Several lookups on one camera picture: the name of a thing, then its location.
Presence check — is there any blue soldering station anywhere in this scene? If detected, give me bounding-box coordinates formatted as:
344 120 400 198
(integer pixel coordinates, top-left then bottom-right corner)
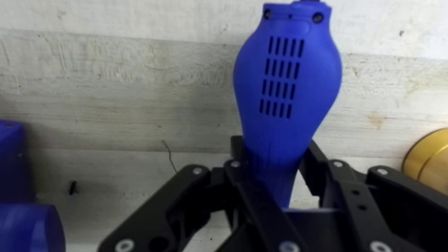
0 120 67 252

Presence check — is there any blue plastic heat gun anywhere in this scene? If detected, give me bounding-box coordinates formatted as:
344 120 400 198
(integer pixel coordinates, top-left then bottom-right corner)
231 0 344 213

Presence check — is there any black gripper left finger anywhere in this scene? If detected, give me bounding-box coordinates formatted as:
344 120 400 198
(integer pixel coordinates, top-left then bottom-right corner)
96 135 311 252

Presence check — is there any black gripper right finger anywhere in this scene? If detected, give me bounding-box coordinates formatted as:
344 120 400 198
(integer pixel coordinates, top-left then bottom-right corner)
297 139 448 252

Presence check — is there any brass tip cleaner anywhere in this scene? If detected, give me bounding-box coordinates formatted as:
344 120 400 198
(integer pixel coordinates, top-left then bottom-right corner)
400 128 448 197

